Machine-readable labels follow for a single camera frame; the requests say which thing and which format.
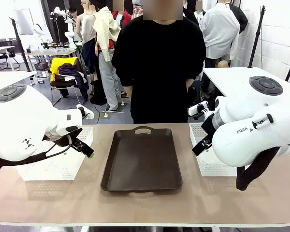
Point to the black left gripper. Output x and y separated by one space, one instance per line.
61 140

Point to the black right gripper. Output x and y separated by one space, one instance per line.
207 126

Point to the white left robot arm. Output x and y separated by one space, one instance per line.
21 120

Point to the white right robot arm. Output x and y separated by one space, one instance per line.
256 108

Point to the person's right forearm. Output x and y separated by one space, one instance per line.
128 91

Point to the person's left forearm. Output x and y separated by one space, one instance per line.
189 85

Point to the white perforated plastic basket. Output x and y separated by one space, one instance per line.
59 169
207 169

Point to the dark brown plastic tray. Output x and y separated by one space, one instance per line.
141 162

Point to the black metal chair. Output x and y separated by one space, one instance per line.
62 83

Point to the dark clothes pile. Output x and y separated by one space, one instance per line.
72 72

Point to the person in black shirt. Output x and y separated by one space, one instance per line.
159 72

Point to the bare mannequin head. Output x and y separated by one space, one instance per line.
223 64

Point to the yellow garment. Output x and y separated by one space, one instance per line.
55 64

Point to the black crate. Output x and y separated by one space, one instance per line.
41 66

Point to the cluttered wooden background table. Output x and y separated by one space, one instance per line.
50 52

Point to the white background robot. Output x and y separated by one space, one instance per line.
68 36
38 31

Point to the black tripod stand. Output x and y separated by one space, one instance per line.
19 43
256 41

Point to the mannequin cream jacket grey trousers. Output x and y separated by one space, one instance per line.
106 31

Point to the mannequin white shirt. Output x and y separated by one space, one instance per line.
220 29

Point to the black office chair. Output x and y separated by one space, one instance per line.
4 56

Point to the mannequin white tank top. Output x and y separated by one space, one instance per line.
88 26

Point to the white background desk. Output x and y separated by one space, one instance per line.
0 48

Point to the background person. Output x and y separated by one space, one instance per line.
75 17

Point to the black jacket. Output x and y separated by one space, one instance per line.
241 17

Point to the mannequin red jacket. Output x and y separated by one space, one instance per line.
125 18

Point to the white softbox panel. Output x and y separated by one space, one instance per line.
23 21

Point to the plaid shirt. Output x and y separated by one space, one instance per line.
137 12

